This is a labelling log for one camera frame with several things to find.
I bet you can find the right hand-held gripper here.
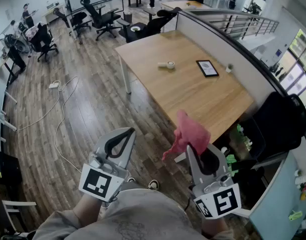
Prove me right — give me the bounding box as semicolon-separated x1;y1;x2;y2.
185;143;243;220

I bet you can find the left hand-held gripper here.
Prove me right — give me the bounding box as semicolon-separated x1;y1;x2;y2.
78;127;137;203

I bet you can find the pink wiping cloth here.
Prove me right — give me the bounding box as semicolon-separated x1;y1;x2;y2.
161;109;211;162

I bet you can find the person's left forearm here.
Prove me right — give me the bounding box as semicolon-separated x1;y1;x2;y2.
72;193;104;229

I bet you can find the person's right forearm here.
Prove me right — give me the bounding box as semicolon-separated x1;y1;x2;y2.
201;215;229;238

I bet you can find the person's right shoe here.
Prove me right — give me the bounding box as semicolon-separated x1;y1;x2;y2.
147;179;160;191

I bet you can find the person's grey shirt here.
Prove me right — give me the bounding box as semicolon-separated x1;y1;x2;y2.
32;188;241;240

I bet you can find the light blue partition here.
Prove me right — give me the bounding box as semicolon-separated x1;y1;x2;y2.
249;151;306;240

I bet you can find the black box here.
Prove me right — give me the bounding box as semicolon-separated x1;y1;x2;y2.
0;150;23;185

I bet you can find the black office chair with plate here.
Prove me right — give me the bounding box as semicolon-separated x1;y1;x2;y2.
117;7;183;44

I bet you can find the black chair with clothes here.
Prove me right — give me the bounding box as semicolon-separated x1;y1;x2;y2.
25;22;59;62

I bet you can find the white cabinet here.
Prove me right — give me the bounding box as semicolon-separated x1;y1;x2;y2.
41;2;65;25

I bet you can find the metal railing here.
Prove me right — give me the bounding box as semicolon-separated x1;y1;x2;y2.
192;8;280;41

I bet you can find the light wooden table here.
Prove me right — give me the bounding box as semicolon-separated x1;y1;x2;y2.
160;0;211;11

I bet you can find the white power cable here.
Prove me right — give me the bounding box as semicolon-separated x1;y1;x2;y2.
16;83;62;133
54;75;83;174

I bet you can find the black picture frame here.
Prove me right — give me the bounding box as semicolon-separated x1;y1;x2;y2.
195;59;220;78

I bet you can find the white frame chair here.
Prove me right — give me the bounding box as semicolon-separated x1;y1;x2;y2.
1;200;38;235

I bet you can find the glass window wall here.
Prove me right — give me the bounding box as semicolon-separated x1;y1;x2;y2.
269;28;306;105

